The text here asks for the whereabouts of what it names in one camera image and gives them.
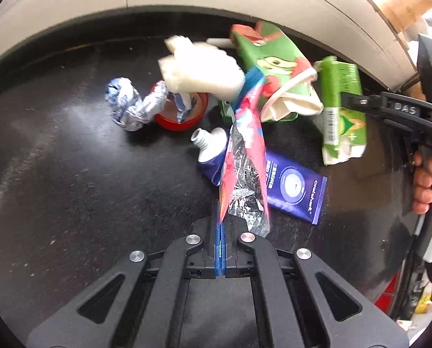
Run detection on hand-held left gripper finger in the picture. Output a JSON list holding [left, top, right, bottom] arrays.
[[221, 217, 409, 348], [25, 199, 222, 348]]

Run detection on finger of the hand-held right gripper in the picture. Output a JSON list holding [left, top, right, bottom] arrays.
[[341, 92, 424, 117], [373, 113, 419, 142]]

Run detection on green tissue packet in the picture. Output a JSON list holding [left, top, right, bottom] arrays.
[[313, 56, 368, 166]]

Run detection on red foil snack wrapper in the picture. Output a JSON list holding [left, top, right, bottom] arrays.
[[218, 70, 271, 238]]

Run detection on person's right hand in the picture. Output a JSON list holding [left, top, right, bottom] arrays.
[[412, 151, 432, 215]]

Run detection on brown wooden board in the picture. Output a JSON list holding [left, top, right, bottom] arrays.
[[368, 0, 432, 34]]

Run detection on blue toothpaste tube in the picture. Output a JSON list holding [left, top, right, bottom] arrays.
[[190, 128, 231, 186]]

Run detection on green red snack bag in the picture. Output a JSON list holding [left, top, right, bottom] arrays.
[[230, 21, 325, 123]]

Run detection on small green box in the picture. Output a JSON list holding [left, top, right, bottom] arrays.
[[219, 99, 239, 124]]

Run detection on small blue white wrapper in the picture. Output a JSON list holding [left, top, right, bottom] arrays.
[[172, 92, 199, 124]]

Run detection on white stick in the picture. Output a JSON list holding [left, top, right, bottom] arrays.
[[206, 37, 235, 48]]

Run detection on crumpled silver blue wrapper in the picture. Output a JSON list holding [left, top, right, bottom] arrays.
[[105, 77, 169, 132]]

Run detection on red object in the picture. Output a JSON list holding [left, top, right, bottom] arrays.
[[374, 275, 398, 313]]

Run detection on white foam pieces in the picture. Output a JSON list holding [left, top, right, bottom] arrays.
[[158, 35, 246, 101]]

